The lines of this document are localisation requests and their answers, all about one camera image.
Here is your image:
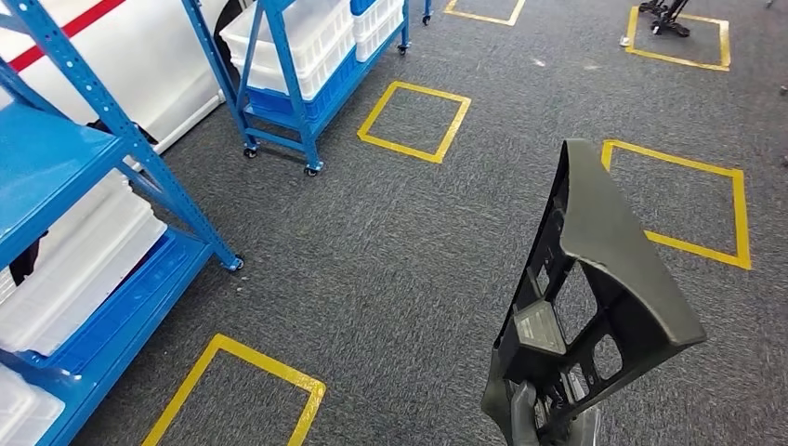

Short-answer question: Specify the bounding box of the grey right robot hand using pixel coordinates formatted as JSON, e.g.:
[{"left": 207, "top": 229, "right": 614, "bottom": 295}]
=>
[{"left": 506, "top": 369, "right": 603, "bottom": 446}]

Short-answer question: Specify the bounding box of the black plastic license plate bracket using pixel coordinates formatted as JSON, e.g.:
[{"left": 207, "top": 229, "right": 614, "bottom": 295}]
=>
[{"left": 480, "top": 138, "right": 708, "bottom": 446}]

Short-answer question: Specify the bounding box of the blue metal shelf rack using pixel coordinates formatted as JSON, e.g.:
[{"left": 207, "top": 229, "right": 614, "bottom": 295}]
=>
[{"left": 0, "top": 0, "right": 245, "bottom": 446}]

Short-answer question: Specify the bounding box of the yellow floor tape square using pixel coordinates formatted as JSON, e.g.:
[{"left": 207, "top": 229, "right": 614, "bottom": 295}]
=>
[
  {"left": 442, "top": 0, "right": 528, "bottom": 28},
  {"left": 599, "top": 138, "right": 754, "bottom": 272},
  {"left": 624, "top": 5, "right": 732, "bottom": 72}
]

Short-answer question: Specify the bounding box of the black tripod stand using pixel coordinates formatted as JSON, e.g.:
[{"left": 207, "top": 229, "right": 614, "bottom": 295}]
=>
[{"left": 637, "top": 0, "right": 692, "bottom": 38}]

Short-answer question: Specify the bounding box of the white car red stripe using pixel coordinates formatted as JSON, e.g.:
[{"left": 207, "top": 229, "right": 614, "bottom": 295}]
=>
[{"left": 0, "top": 0, "right": 247, "bottom": 156}]

